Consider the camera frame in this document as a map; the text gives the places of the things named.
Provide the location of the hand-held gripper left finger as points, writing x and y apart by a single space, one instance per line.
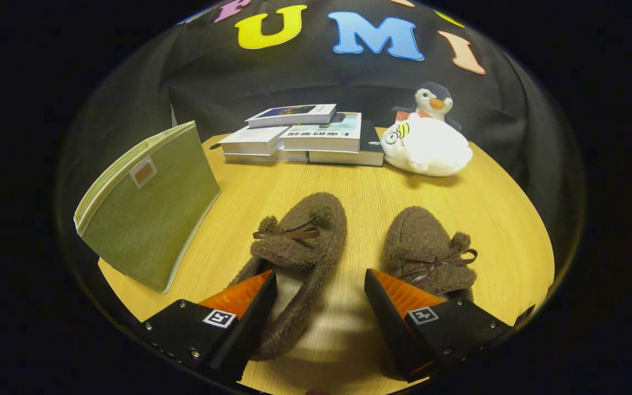
250 329

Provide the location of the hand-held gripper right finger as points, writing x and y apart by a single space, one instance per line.
393 329

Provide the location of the brown fuzzy shoe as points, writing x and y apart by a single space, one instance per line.
305 252
420 236

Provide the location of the green fabric storage box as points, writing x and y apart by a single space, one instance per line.
151 214

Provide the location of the white book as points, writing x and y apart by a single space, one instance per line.
266 157
253 145

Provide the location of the white plush toy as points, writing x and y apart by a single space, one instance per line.
431 148

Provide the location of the black book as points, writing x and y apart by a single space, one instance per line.
371 144

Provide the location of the book with dark picture cover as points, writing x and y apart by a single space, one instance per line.
294 117

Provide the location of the penguin plush toy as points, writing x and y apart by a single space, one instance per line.
434 99

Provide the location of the black backdrop cloth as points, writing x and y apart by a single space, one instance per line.
349 82

